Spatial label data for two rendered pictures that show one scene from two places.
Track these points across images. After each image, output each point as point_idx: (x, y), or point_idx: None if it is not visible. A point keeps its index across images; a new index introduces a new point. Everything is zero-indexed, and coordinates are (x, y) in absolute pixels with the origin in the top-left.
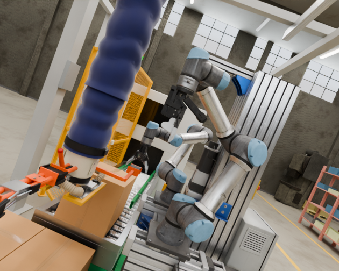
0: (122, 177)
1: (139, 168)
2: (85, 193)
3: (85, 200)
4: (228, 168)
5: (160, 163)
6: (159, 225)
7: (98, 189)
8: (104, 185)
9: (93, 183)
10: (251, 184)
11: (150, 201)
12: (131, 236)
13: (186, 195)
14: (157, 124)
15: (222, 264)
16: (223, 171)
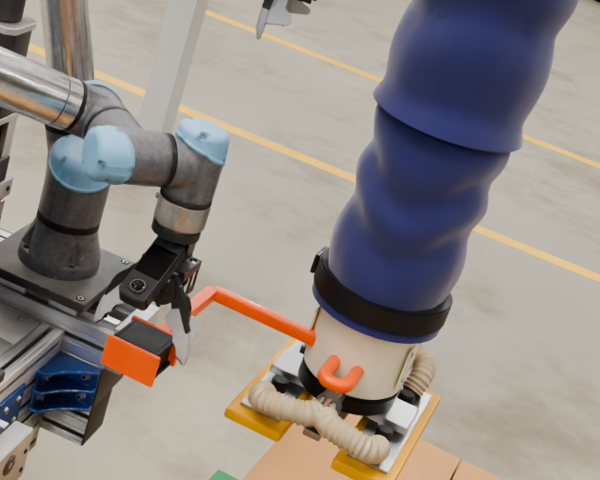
0: (222, 288)
1: (131, 327)
2: (296, 350)
3: (290, 338)
4: (88, 0)
5: None
6: (96, 254)
7: (256, 375)
8: (236, 396)
9: (285, 363)
10: None
11: None
12: (150, 308)
13: (70, 155)
14: (191, 117)
15: None
16: (88, 17)
